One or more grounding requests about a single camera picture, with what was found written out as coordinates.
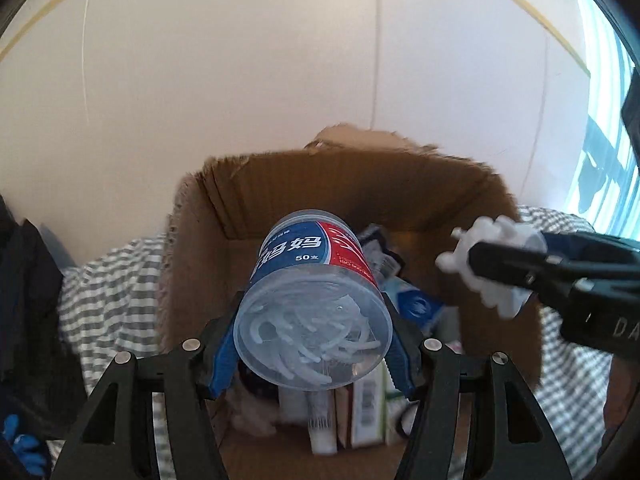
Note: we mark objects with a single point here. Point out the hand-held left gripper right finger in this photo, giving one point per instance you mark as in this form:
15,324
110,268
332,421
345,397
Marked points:
400,365

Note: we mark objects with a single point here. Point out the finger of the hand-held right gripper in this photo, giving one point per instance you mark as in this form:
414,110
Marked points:
590,245
515,265

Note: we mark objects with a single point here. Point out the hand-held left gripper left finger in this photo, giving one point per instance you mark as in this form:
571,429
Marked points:
222,360

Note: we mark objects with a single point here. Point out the white plastic knobbly object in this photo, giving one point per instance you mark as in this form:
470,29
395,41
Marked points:
495,230

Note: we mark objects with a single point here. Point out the clear jar blue red label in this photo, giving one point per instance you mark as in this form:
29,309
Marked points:
310,320

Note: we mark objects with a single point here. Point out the torn brown cardboard box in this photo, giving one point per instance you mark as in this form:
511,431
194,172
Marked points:
280,185

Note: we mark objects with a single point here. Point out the person's right forearm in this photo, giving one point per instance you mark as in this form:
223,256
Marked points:
622,410

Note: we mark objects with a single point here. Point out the green and white carton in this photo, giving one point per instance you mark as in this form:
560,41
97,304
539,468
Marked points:
372,405

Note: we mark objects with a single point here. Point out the crumpled white tissue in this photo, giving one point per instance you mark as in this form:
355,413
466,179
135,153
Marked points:
255,412

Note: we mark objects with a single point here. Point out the blue and white packet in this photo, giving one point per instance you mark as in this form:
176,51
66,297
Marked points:
415,305

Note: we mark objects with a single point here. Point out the slim white carton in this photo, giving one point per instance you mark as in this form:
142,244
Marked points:
320,425

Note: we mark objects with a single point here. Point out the dark foil packet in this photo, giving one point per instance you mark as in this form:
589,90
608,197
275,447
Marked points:
377,252

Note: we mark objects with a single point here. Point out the grey white checked blanket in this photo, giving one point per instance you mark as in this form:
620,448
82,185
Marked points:
110,300

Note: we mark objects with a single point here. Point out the window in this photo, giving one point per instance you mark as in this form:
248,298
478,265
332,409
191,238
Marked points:
605,110

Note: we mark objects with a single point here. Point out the dark clothing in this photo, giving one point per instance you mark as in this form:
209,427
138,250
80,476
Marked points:
30,310

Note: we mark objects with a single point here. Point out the blue glove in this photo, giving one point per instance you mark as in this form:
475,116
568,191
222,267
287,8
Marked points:
22,445

